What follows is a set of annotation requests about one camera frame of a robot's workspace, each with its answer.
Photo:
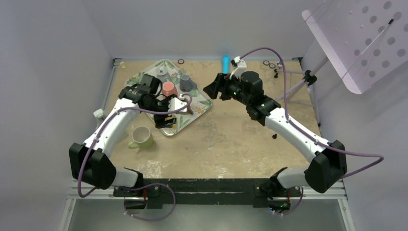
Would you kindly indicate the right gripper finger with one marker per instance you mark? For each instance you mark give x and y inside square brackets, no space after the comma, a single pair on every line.
[211,95]
[215,85]

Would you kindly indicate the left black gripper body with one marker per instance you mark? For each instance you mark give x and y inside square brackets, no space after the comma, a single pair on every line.
[160,106]

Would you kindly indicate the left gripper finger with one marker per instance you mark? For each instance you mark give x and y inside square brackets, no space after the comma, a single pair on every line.
[166,124]
[163,118]

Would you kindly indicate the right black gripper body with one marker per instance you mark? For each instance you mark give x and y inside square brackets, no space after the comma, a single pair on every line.
[232,88]

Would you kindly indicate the yellow mug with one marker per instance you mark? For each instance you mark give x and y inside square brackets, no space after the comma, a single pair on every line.
[167,123]

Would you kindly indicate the light green mug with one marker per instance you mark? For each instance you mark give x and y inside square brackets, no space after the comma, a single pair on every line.
[141,138]

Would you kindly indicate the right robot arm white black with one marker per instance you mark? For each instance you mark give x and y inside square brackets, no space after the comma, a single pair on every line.
[327,163]

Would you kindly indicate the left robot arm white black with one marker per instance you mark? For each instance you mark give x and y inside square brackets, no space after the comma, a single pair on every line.
[90,160]

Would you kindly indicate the pink mug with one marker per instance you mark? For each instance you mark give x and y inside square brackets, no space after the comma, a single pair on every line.
[168,89]

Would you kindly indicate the blue grey textured mug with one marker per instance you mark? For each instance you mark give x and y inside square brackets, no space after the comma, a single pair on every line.
[186,84]

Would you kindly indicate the brown small mug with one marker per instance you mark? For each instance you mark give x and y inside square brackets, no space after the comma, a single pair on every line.
[189,110]

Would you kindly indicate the light grey mug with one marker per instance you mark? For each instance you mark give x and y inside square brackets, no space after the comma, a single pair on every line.
[162,73]

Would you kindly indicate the blue cylinder tube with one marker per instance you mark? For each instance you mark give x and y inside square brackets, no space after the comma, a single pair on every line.
[225,64]

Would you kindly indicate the white tripod stand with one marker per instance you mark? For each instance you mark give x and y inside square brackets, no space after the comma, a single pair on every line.
[309,79]

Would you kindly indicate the perforated translucent panel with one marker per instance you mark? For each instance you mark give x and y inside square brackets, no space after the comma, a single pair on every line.
[365,40]

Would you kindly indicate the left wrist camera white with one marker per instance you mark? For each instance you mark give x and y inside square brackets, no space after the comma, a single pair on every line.
[177,105]

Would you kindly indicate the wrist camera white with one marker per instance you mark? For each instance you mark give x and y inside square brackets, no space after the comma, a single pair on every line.
[177,105]
[239,66]

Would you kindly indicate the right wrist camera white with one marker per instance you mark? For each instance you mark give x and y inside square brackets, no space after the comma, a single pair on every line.
[239,66]

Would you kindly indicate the black ring markers right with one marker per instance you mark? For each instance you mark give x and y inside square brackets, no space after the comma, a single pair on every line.
[269,64]

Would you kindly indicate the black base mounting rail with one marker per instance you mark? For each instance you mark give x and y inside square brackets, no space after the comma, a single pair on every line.
[258,192]

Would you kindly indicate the aluminium frame rail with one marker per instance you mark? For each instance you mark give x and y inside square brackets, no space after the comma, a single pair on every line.
[289,197]

